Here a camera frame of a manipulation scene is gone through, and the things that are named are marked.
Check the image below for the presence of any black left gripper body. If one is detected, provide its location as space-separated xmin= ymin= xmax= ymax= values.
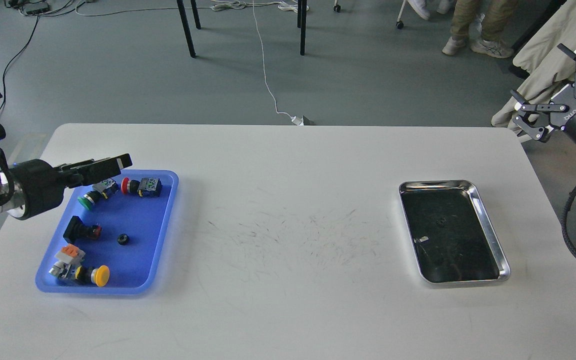
xmin=6 ymin=160 xmax=67 ymax=220

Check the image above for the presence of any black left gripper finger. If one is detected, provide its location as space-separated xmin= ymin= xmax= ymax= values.
xmin=55 ymin=153 xmax=133 ymax=188

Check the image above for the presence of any small black gear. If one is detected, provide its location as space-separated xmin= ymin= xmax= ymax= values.
xmin=435 ymin=218 xmax=446 ymax=228
xmin=116 ymin=234 xmax=130 ymax=246

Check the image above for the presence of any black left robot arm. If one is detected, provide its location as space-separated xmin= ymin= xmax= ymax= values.
xmin=0 ymin=124 xmax=133 ymax=220

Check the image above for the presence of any blue plastic tray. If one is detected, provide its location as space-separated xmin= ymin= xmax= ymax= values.
xmin=35 ymin=169 xmax=179 ymax=296

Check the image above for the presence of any silver metal tray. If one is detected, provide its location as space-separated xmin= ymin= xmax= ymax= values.
xmin=398 ymin=179 xmax=511 ymax=287

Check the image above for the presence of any beige cloth on chair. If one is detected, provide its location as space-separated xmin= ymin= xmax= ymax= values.
xmin=491 ymin=0 xmax=576 ymax=136

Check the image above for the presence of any orange grey terminal block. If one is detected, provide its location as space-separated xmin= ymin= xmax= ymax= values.
xmin=55 ymin=243 xmax=86 ymax=265

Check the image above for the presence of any person white shoe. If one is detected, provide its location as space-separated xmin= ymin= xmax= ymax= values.
xmin=441 ymin=36 xmax=469 ymax=56

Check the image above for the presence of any black table leg left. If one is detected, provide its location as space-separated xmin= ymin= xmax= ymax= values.
xmin=176 ymin=0 xmax=202 ymax=59

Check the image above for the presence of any black table leg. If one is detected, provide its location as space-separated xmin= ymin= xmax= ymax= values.
xmin=297 ymin=0 xmax=307 ymax=56
xmin=176 ymin=0 xmax=202 ymax=59

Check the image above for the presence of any black table leg right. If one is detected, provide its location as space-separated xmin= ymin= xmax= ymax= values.
xmin=297 ymin=0 xmax=307 ymax=56

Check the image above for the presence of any green push button switch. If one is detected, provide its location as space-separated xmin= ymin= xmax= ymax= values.
xmin=77 ymin=178 xmax=119 ymax=211

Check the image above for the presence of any black selector switch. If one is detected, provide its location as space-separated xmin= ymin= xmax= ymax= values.
xmin=62 ymin=215 xmax=102 ymax=245

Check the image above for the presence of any red push button switch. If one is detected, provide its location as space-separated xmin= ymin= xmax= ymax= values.
xmin=119 ymin=177 xmax=163 ymax=198

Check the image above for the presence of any yellow push button switch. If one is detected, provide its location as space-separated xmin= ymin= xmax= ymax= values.
xmin=48 ymin=263 xmax=111 ymax=288

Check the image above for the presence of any black floor cable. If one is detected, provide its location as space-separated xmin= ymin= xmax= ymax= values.
xmin=0 ymin=0 xmax=89 ymax=108

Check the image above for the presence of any white power cable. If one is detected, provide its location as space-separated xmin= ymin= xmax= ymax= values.
xmin=208 ymin=0 xmax=314 ymax=126

